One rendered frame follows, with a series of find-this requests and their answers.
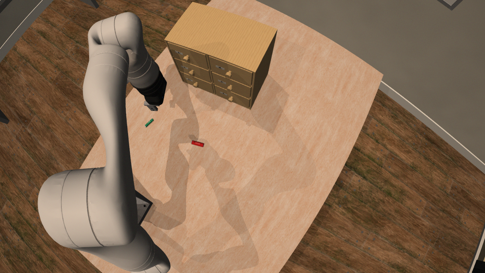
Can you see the small wooden chest of drawers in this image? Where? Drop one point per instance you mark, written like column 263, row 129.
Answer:
column 229, row 37

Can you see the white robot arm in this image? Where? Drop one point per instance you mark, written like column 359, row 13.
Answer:
column 94, row 209

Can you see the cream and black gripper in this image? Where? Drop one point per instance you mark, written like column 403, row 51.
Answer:
column 152, row 85

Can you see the brown wooden drawer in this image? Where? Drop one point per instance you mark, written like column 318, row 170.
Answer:
column 232, row 97
column 188, row 55
column 196, row 82
column 193, row 70
column 232, row 85
column 231, row 71

